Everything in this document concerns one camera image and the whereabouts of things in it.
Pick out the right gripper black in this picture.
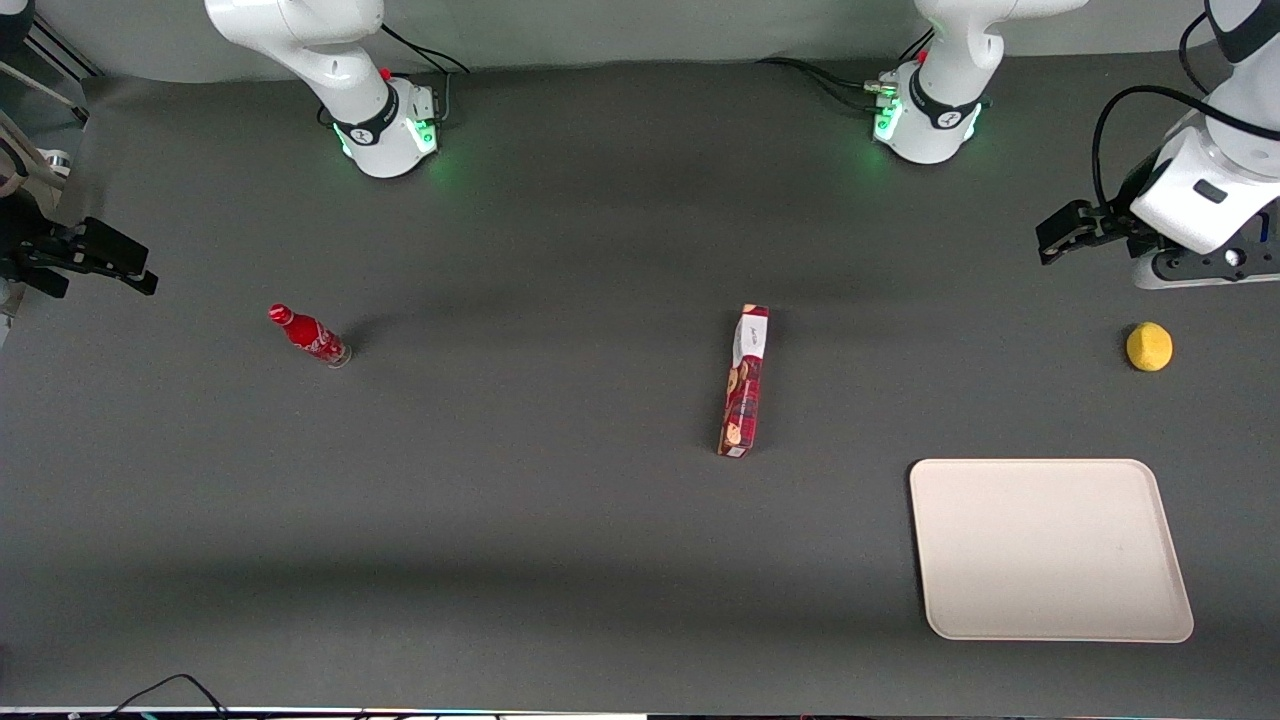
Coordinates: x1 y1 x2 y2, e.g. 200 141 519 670
0 190 160 301

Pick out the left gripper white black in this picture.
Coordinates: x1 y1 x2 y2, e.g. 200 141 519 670
1036 126 1280 267

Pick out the red cookie box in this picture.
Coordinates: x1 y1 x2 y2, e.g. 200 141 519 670
716 304 771 459

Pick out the beige plastic tray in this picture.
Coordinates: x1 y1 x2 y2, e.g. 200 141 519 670
908 458 1196 644

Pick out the yellow lemon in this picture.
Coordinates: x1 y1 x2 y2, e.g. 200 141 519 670
1125 321 1175 373

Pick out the red cola bottle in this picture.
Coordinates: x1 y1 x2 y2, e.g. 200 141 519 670
267 303 354 369

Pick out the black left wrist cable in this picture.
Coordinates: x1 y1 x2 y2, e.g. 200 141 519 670
1091 8 1280 211

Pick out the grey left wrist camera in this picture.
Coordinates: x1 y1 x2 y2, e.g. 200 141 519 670
1132 236 1280 292

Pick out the beige cable loop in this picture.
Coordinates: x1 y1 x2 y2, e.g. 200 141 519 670
0 108 63 201

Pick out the aluminium frame rail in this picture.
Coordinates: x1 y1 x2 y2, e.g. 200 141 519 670
0 18 104 125

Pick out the black left arm base cable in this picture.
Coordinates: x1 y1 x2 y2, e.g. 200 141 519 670
756 28 936 113

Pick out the black arm base cable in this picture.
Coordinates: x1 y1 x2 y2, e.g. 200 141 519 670
318 24 472 129
756 28 936 113

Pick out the black right arm base cable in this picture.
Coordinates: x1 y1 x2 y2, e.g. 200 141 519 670
318 24 472 129

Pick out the thin black cable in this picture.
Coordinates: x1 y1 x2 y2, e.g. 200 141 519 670
100 673 233 720

